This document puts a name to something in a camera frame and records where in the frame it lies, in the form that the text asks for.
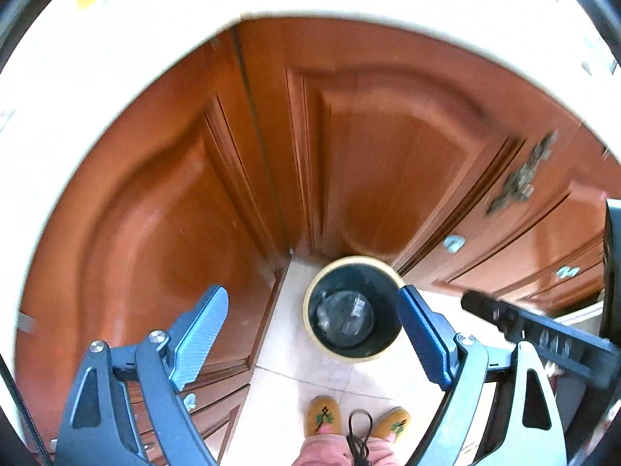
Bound wooden cabinet door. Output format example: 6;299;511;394
14;29;292;447
238;19;529;273

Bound beige trash bin black liner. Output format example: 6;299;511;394
303;255;406;363

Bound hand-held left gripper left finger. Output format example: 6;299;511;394
57;285;230;466

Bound ornate bronze cabinet handle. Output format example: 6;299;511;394
486;131;559;215

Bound black cable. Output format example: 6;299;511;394
345;410;374;466

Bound person's pink trousers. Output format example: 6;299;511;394
300;434;399;466

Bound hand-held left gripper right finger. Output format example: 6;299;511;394
397;285;568;466

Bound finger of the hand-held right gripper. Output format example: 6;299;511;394
461;290;621;389

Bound wooden drawer unit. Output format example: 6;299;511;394
128;364;253;452
398;121;621;316

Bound yellow embroidered slipper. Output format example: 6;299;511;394
369;407;412;443
305;396;343;440

